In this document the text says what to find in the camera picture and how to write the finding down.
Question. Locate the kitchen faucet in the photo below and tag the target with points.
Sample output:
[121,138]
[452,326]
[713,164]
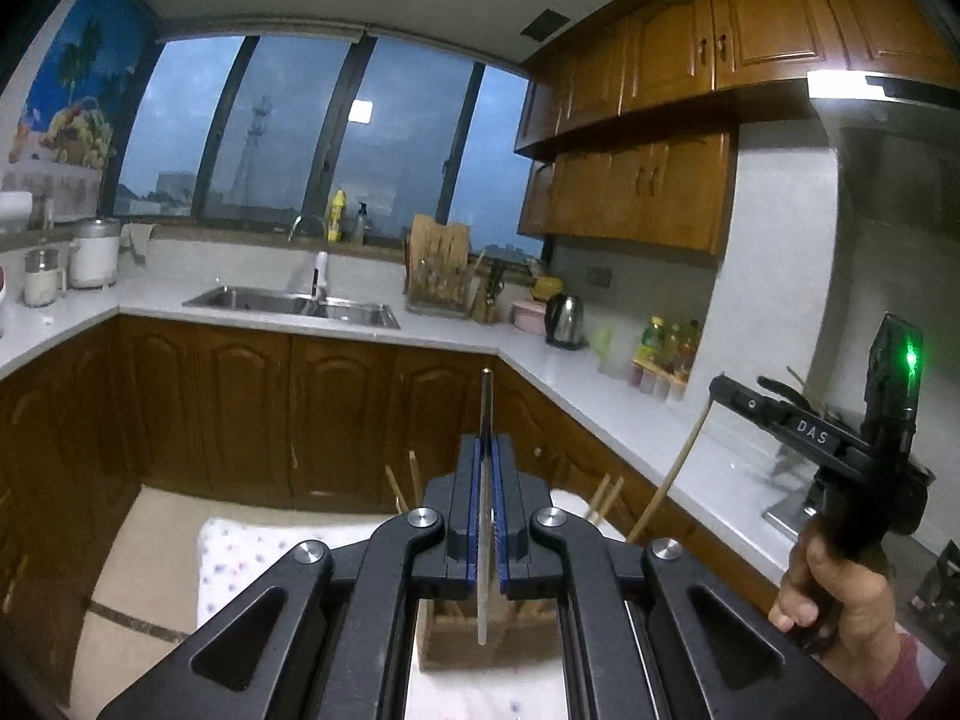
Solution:
[320,274]

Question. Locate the green plastic cup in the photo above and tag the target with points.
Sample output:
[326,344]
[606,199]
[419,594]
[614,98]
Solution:
[609,349]

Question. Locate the paper towel roll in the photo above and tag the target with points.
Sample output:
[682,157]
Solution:
[15,211]

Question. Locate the wooden dish rack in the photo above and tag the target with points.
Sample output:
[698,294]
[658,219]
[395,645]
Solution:
[439,255]

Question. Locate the dark framed window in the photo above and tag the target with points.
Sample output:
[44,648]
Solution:
[285,127]

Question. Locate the floral white tablecloth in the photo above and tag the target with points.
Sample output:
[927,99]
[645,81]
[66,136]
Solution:
[247,547]

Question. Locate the steel electric kettle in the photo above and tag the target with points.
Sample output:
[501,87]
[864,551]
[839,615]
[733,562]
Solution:
[566,319]

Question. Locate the white electric cooker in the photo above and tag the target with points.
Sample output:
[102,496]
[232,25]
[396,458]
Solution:
[94,259]

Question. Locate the yellow dish soap bottle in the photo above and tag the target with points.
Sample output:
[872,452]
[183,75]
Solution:
[338,221]

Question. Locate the grey dish cloth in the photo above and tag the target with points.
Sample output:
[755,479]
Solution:
[139,240]

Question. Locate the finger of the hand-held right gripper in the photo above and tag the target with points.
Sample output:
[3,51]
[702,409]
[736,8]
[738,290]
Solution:
[742,397]

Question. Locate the yellow label oil bottle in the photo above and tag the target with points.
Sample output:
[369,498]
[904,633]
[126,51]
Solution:
[651,349]

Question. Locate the grey pump bottle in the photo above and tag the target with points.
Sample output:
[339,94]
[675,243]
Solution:
[361,229]

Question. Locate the range hood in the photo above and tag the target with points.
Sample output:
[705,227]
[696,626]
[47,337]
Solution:
[900,165]

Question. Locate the wooden cabinets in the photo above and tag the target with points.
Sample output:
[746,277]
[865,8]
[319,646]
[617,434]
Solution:
[675,187]
[247,405]

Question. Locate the wooden knife block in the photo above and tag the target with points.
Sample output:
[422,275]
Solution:
[487,300]

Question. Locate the wooden lower cabinets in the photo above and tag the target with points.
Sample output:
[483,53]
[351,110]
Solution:
[247,405]

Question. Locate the fruit wall poster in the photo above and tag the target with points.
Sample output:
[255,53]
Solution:
[75,90]

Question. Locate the red sauce bottle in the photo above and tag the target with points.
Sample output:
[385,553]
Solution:
[686,352]

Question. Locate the metal chopstick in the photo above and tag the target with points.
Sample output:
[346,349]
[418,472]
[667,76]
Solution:
[486,622]

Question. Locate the wall socket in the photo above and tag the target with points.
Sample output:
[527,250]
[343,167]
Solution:
[597,276]

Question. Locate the steel kitchen sink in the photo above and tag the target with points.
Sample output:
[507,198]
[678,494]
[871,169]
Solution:
[247,300]

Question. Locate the pink container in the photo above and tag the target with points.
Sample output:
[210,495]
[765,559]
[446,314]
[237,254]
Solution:
[529,315]

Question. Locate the person's right hand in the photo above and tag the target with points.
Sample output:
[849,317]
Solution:
[840,600]

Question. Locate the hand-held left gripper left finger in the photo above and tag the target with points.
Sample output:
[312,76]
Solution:
[474,532]

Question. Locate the wooden upper cabinets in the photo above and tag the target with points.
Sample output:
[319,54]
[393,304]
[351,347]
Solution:
[675,187]

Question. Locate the spice jar rack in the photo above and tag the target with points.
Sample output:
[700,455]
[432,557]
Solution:
[656,384]

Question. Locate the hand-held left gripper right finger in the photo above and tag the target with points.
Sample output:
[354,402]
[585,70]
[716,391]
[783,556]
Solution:
[501,532]

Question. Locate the ceiling vent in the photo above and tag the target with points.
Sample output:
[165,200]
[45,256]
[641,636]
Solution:
[544,24]

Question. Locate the person's right forearm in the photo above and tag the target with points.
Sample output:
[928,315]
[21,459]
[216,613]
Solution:
[900,682]

